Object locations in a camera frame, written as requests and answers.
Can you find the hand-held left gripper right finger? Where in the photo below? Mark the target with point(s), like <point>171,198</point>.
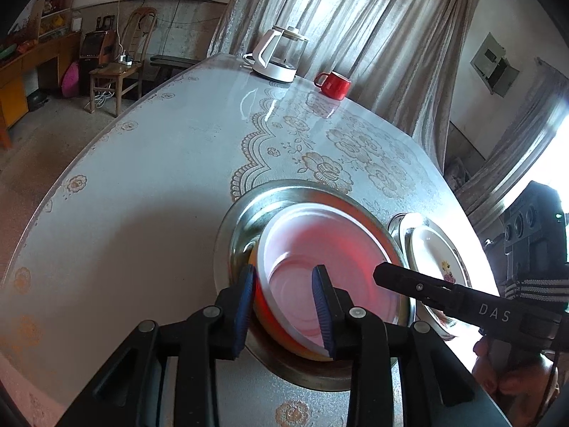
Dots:
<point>322,316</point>

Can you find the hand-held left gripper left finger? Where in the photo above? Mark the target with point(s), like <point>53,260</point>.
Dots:
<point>242,316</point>

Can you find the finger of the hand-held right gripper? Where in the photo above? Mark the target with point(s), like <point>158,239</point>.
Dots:
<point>418,287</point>

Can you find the white plate with pink roses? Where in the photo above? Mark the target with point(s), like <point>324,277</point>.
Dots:
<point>431,249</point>

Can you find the yellow bowl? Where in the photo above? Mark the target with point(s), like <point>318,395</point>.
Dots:
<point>293,348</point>

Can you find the floral plate with pink rim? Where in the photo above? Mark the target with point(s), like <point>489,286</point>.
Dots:
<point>413,220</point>

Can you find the red plastic bowl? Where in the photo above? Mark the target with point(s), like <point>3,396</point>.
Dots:
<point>311,249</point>

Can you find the stainless steel bowl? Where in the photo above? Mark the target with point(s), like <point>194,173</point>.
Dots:
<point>242,231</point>

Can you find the person's right hand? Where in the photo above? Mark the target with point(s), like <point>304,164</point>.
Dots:
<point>524,378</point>

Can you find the black white-striped cloth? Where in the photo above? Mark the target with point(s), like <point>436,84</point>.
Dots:
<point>533,289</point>

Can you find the grey sack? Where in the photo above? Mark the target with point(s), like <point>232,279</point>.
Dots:
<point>458,173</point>

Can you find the bright window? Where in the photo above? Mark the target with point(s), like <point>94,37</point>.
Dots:
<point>558,160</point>

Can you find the narrow grey curtain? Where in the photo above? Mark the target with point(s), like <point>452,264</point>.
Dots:
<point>524,133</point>

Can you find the red enamel mug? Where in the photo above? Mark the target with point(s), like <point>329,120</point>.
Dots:
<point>335,86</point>

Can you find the white glass electric kettle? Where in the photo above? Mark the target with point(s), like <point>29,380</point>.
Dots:
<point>278,71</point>

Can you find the wide grey curtain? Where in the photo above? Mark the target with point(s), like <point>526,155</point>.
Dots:
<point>378,31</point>

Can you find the dark long bench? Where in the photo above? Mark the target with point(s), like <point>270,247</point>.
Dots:
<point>173,60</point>

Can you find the wooden chair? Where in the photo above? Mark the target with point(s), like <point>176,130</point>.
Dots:
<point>111,71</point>

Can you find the white power strip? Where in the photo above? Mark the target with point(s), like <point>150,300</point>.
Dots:
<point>125,59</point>

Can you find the pink bag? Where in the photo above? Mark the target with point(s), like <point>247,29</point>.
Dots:
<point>71,80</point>

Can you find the dark wooden speaker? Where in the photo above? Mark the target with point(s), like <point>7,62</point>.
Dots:
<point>93,44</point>

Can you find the orange wooden desk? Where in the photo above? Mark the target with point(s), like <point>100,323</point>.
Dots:
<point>17,93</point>

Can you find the small white box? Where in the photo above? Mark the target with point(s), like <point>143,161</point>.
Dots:
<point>77,25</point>

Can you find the wooden display shelf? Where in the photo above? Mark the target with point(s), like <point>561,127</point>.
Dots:
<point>55,22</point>

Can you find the green tray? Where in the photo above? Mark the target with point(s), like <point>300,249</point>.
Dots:
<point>9,52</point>

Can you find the grey wall electrical panel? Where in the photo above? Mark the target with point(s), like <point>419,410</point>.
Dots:
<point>486,58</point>

